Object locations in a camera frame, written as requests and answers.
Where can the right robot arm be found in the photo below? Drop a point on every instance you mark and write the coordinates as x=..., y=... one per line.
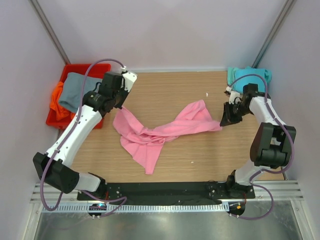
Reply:
x=272, y=145

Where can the orange t shirt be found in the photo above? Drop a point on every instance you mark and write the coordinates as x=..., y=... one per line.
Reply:
x=58, y=105

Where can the grey t shirt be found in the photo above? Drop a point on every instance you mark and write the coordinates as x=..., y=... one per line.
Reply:
x=76, y=81

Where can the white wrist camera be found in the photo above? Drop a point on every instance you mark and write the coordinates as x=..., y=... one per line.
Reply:
x=234, y=97
x=129, y=78

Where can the red plastic bin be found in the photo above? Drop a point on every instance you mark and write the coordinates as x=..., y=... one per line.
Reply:
x=96, y=72

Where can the pink t shirt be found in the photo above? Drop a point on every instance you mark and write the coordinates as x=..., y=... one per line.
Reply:
x=145, y=144

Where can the left corner metal post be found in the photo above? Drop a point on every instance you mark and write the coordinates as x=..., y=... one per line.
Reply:
x=49, y=30

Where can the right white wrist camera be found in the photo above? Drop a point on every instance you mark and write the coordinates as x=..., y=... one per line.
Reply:
x=234, y=97

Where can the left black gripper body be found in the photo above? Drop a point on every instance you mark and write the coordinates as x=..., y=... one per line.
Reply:
x=120, y=97

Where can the slotted cable duct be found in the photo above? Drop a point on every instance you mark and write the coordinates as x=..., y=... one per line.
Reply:
x=90, y=207

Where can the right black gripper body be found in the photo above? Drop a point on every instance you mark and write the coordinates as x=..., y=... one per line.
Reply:
x=234, y=112

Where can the right corner metal post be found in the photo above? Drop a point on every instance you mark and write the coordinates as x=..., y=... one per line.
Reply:
x=279, y=21

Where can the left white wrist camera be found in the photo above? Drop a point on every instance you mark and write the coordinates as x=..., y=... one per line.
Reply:
x=129, y=78

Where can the teal folded t shirt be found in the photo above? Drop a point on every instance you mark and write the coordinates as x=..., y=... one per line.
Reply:
x=234, y=73

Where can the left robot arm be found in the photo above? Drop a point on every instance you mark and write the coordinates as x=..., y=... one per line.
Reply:
x=54, y=166

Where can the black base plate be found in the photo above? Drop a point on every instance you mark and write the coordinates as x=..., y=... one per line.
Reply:
x=134, y=191

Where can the corner metal post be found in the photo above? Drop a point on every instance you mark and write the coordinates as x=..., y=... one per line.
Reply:
x=279, y=21
x=49, y=30

